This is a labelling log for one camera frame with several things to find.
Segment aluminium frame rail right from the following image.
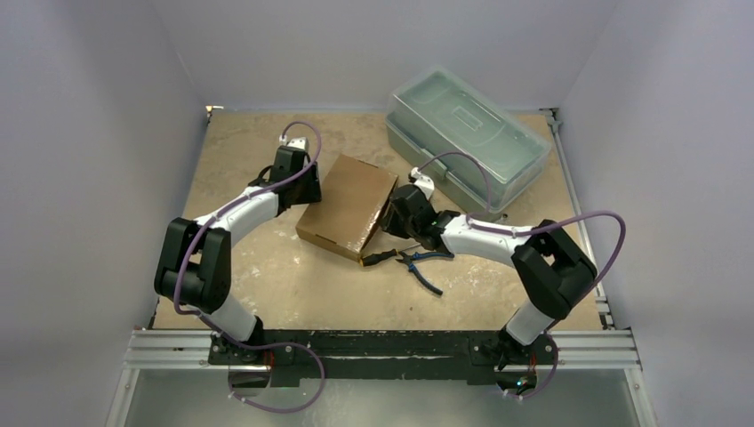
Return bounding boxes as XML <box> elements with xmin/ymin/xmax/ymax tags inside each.
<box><xmin>541</xmin><ymin>108</ymin><xmax>617</xmax><ymax>331</ymax></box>

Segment blue handled pliers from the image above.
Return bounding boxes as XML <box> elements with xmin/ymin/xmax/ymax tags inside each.
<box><xmin>397</xmin><ymin>251</ymin><xmax>454</xmax><ymax>298</ymax></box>

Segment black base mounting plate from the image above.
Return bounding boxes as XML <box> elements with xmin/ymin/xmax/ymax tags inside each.
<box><xmin>208</xmin><ymin>329</ymin><xmax>557</xmax><ymax>389</ymax></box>

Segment yellow black screwdriver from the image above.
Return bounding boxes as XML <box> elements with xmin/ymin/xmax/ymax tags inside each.
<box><xmin>359</xmin><ymin>244</ymin><xmax>420</xmax><ymax>267</ymax></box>

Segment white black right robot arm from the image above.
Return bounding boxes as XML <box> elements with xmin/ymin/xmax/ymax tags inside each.
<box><xmin>381</xmin><ymin>184</ymin><xmax>598</xmax><ymax>362</ymax></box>

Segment translucent green plastic toolbox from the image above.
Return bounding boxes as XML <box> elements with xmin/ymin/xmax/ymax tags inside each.
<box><xmin>385</xmin><ymin>67</ymin><xmax>551</xmax><ymax>222</ymax></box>

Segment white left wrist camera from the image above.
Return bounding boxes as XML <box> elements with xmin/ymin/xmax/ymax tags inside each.
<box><xmin>277</xmin><ymin>135</ymin><xmax>309</xmax><ymax>155</ymax></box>

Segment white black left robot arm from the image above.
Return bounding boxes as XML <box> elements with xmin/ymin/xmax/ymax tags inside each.
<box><xmin>154</xmin><ymin>138</ymin><xmax>322</xmax><ymax>364</ymax></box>

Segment aluminium front frame rail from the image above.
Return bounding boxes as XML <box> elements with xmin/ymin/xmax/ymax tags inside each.
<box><xmin>106</xmin><ymin>330</ymin><xmax>656</xmax><ymax>426</ymax></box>

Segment aluminium frame rail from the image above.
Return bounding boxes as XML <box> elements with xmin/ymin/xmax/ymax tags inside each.
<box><xmin>106</xmin><ymin>330</ymin><xmax>656</xmax><ymax>426</ymax></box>
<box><xmin>541</xmin><ymin>108</ymin><xmax>617</xmax><ymax>331</ymax></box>

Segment brown cardboard express box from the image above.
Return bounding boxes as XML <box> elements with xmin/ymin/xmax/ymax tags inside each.
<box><xmin>295</xmin><ymin>154</ymin><xmax>398</xmax><ymax>262</ymax></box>

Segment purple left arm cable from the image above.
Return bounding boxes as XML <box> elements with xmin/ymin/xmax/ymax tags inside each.
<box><xmin>172</xmin><ymin>121</ymin><xmax>326</xmax><ymax>414</ymax></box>

